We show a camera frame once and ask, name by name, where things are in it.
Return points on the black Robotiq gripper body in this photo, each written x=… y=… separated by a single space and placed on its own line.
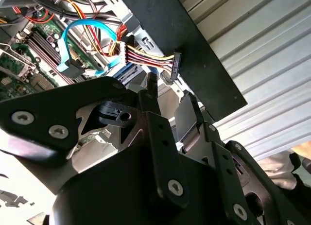
x=126 y=186

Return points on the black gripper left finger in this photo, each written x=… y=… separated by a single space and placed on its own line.
x=43 y=106

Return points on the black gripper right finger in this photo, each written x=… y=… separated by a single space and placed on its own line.
x=226 y=176

